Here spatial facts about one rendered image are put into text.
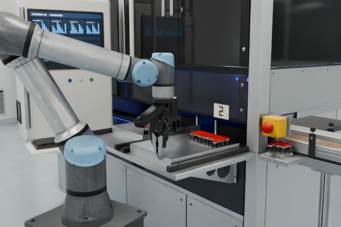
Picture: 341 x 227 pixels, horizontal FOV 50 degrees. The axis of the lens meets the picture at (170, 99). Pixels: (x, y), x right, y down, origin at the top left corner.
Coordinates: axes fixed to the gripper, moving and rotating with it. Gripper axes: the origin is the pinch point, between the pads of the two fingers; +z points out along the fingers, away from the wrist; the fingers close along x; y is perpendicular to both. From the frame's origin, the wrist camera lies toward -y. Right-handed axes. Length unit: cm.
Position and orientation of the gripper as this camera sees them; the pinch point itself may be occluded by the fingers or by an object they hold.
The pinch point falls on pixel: (158, 155)
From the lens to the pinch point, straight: 127.3
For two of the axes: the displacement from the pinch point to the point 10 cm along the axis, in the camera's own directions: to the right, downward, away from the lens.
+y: 7.8, -0.9, 6.2
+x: -6.3, -1.1, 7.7
